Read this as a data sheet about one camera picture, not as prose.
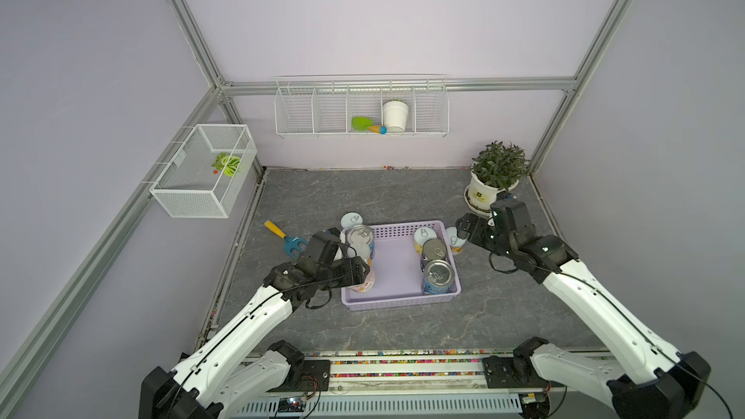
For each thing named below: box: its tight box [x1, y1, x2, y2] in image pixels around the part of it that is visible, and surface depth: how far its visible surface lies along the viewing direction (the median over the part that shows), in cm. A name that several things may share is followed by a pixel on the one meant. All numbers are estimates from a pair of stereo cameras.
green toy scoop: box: [351, 116, 389, 135], surface depth 101 cm
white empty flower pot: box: [383, 99, 409, 133], surface depth 94 cm
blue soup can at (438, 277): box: [422, 258, 455, 295], surface depth 82 cm
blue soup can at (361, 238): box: [347, 225, 376, 263], surface depth 90 cm
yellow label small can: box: [413, 226, 438, 255], surface depth 96 cm
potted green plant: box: [463, 140, 531, 218], surface depth 98 cm
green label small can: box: [340, 211, 364, 229], surface depth 101 cm
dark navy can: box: [420, 238, 448, 273], surface depth 87 cm
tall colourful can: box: [346, 236, 376, 266], surface depth 84 cm
